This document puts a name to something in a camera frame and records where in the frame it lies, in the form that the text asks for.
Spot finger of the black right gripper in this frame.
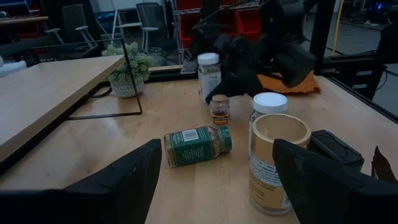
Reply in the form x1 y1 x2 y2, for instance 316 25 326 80
205 71 264 103
188 24 228 55

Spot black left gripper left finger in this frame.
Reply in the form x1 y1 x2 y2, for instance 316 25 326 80
0 139 162 224

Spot everything bagel seasoning jar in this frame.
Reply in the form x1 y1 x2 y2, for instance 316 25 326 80
197 52 223 105
248 92 289 150

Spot tan lid spice jar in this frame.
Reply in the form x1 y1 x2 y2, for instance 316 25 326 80
248 113 312 217

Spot green potted succulent plant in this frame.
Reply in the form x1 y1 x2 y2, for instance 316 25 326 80
101 42 154 99

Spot orange taco seasoning mix packet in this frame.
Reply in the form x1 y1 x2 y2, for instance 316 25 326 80
371 145 398 185

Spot wire rack red bins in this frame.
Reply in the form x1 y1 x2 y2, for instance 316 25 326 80
172 0 262 60

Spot orange folded cloth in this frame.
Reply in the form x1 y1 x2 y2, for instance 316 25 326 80
257 70 322 95

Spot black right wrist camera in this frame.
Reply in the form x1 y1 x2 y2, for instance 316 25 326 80
273 43 317 89

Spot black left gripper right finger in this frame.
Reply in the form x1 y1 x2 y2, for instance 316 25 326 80
272 139 398 224

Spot green black pepper tin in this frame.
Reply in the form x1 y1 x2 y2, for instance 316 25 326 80
306 129 365 174

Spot wooden shelf black metal frame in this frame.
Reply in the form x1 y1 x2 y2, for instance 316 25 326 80
0 37 144 175

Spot black office chair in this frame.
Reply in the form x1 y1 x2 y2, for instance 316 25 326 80
135 2 178 54
43 3 98 52

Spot green label spice jar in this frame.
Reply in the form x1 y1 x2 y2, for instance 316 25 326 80
164 125 233 169

